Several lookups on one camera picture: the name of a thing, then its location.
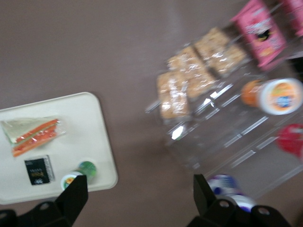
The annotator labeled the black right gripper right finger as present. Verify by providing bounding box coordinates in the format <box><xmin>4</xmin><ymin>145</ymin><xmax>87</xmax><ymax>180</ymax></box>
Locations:
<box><xmin>187</xmin><ymin>174</ymin><xmax>251</xmax><ymax>227</ymax></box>

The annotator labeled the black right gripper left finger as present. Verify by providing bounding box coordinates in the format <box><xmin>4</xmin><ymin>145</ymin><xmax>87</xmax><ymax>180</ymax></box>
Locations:
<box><xmin>30</xmin><ymin>175</ymin><xmax>89</xmax><ymax>227</ymax></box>

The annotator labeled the green gum bottle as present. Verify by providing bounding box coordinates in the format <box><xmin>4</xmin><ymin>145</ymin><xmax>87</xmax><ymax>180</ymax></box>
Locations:
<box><xmin>60</xmin><ymin>160</ymin><xmax>98</xmax><ymax>191</ymax></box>

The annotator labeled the blue gum bottle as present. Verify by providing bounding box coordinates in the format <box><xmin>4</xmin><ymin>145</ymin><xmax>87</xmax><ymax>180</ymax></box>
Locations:
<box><xmin>207</xmin><ymin>174</ymin><xmax>258</xmax><ymax>211</ymax></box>

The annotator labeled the cream plastic tray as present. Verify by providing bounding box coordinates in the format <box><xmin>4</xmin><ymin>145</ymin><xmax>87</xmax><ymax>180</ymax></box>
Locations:
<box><xmin>0</xmin><ymin>91</ymin><xmax>119</xmax><ymax>205</ymax></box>

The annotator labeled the red gum bottle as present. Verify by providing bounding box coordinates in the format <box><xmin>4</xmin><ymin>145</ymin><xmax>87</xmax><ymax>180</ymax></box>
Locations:
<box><xmin>276</xmin><ymin>124</ymin><xmax>303</xmax><ymax>160</ymax></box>

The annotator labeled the orange gum bottle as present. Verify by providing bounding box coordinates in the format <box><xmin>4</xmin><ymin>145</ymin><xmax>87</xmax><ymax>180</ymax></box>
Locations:
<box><xmin>241</xmin><ymin>78</ymin><xmax>303</xmax><ymax>116</ymax></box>

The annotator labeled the small black tissue pack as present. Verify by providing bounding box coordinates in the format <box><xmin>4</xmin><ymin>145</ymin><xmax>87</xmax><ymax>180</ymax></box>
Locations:
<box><xmin>24</xmin><ymin>155</ymin><xmax>55</xmax><ymax>186</ymax></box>

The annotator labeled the clear acrylic tiered display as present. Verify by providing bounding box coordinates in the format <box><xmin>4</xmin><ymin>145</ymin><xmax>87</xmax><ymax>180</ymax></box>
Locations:
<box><xmin>144</xmin><ymin>23</ymin><xmax>303</xmax><ymax>201</ymax></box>

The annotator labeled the wrapped triangle sandwich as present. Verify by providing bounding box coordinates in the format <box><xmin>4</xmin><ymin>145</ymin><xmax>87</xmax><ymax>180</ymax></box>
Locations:
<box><xmin>1</xmin><ymin>115</ymin><xmax>67</xmax><ymax>158</ymax></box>

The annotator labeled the clear rice cracker pack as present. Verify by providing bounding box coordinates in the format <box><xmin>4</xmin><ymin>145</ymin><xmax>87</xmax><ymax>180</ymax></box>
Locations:
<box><xmin>156</xmin><ymin>70</ymin><xmax>190</xmax><ymax>120</ymax></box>
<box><xmin>167</xmin><ymin>46</ymin><xmax>221</xmax><ymax>97</ymax></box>
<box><xmin>194</xmin><ymin>27</ymin><xmax>248</xmax><ymax>78</ymax></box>

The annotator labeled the pink snack packet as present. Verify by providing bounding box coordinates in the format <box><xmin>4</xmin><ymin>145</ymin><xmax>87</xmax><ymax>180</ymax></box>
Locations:
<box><xmin>231</xmin><ymin>0</ymin><xmax>287</xmax><ymax>71</ymax></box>
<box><xmin>283</xmin><ymin>0</ymin><xmax>303</xmax><ymax>37</ymax></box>

